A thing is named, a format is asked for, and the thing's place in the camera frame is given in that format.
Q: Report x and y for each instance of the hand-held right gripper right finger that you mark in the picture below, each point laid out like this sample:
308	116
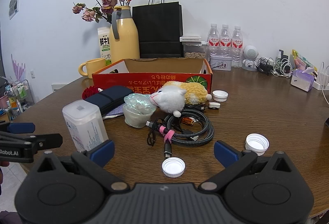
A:
225	153

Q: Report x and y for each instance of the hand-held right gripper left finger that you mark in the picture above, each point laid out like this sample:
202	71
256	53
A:
104	152

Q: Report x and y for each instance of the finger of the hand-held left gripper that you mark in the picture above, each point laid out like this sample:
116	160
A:
21	128
48	140

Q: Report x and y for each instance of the translucent white plastic container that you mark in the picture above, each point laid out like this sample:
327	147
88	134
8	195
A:
82	124

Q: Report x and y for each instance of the purple woven cloth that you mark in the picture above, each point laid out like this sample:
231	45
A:
114	113

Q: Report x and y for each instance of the iridescent plastic cup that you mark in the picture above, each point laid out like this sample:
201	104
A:
138	113

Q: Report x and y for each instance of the yellow white plush hamster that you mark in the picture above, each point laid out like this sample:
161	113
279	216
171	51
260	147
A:
174	98

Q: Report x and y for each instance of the red cardboard box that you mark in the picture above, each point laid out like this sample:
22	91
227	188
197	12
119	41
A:
144	80

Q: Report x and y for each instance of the metal storage rack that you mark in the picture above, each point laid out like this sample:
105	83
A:
15	100

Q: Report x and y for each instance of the white bottle cap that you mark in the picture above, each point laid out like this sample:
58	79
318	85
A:
257	144
220	95
173	167

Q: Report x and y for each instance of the small white adapter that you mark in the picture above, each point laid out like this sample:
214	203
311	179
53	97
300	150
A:
213	106

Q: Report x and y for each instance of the dark blue pouch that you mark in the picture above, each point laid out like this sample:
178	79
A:
110	99

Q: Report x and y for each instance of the red artificial rose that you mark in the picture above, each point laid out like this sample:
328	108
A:
90	92

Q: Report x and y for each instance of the yellow mug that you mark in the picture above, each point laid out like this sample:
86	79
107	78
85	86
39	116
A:
95	68

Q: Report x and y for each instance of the grey tin box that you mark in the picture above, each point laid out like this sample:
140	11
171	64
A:
220	62

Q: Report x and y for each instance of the white robot speaker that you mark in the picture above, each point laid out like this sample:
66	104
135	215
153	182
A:
249	56

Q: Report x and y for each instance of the purple tissue pack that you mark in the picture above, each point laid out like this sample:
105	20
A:
302	80

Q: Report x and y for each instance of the clear container of nuts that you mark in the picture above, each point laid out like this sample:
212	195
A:
194	50

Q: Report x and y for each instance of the white milk carton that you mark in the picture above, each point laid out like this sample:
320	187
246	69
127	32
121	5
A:
104	44

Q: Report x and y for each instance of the flat white box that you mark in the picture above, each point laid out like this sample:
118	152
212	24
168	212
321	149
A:
190	38

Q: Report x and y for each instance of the white power strip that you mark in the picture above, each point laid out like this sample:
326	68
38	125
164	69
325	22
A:
321	80

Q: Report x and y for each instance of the colourful snack bag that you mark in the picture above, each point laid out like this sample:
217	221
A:
302	59

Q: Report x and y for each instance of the black paper bag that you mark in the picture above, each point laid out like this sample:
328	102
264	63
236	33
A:
159	31

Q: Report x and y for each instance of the white wall vent panel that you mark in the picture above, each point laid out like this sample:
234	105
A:
59	87

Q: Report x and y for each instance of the white wall socket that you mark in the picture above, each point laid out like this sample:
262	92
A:
32	73

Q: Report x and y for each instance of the purple coral wall sticker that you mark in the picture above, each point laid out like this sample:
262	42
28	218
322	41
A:
17	68

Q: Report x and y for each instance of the wall poster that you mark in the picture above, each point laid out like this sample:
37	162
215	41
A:
14	4

